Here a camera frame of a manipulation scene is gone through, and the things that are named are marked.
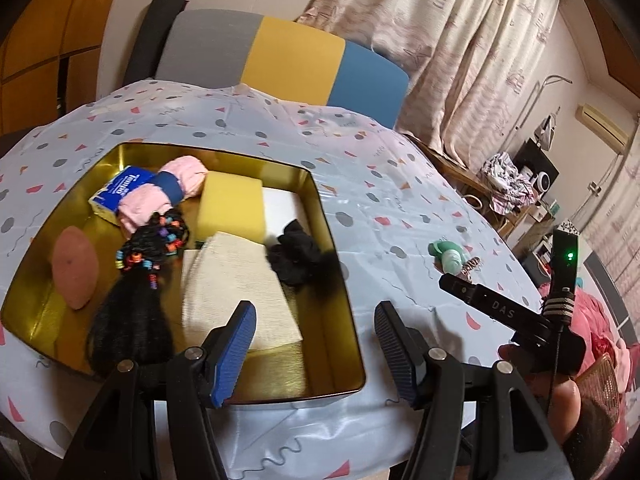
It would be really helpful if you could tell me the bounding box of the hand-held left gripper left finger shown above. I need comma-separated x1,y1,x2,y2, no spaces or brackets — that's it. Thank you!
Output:
62,300,258,480

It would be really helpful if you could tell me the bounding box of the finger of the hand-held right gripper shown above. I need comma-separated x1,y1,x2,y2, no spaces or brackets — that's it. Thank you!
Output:
439,274,476,306

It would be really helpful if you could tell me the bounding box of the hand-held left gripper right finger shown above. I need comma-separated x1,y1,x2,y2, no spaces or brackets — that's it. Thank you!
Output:
374,301,563,480

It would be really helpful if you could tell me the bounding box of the green and white toy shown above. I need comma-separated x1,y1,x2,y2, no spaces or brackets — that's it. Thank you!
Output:
428,240,468,273

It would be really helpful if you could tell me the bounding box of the gold metal tray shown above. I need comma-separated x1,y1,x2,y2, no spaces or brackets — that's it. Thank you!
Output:
0,142,367,405

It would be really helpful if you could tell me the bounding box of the beige cloth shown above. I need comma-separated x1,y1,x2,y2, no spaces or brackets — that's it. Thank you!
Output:
181,231,305,352

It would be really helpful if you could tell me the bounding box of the black beaded hair piece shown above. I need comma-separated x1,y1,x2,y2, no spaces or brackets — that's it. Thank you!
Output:
85,211,191,376

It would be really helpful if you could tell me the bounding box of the black scrunchie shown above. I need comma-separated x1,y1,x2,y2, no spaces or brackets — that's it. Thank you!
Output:
265,220,338,286

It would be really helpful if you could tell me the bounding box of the yellow sponge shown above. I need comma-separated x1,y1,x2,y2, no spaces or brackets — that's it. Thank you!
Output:
192,170,266,247

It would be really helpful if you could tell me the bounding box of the white block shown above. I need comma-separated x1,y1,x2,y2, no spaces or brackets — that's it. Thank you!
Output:
262,187,313,251

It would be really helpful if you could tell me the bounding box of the brown oval puff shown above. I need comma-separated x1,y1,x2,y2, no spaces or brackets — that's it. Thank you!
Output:
50,226,99,309

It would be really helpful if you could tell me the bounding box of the person's right hand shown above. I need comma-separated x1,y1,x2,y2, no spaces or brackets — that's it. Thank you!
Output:
500,342,583,441

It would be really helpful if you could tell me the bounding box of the white shelf unit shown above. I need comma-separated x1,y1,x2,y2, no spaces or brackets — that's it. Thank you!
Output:
520,220,581,286

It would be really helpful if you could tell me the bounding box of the patterned light blue tablecloth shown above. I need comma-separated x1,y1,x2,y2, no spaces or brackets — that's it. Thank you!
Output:
0,79,546,466

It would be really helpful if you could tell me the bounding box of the pink blanket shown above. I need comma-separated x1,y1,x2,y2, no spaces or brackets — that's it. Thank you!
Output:
537,280,640,461

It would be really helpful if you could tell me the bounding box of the pile of patterned clothes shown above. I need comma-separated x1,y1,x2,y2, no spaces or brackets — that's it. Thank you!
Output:
482,152,538,213

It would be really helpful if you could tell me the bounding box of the wooden side table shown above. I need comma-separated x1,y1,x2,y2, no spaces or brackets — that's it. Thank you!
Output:
405,132,553,241

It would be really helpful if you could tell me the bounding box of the woven basket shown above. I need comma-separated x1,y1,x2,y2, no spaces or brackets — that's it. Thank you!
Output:
570,352,621,411

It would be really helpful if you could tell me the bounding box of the white patterned curtain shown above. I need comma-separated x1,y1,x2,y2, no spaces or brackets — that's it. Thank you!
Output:
575,125,640,321

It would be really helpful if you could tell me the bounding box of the pink rolled towel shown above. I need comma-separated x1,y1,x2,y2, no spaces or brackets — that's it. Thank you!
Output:
117,156,209,236

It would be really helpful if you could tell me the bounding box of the white clothes iron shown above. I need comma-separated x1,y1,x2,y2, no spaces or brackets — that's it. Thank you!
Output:
537,114,561,142

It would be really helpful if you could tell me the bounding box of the blue tissue pack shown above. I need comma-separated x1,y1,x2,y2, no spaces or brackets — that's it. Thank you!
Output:
88,165,153,223

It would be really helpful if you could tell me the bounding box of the cream air conditioner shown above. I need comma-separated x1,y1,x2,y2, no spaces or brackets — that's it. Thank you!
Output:
575,104,631,152

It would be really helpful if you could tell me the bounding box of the beige patterned curtain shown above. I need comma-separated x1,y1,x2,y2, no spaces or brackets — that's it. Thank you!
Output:
297,0,561,161

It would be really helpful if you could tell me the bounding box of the grey yellow blue chair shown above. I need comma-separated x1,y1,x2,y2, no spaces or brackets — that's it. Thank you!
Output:
122,0,411,131

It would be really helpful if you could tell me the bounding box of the wooden wardrobe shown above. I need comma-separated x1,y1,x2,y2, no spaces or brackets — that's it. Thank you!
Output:
0,0,131,136

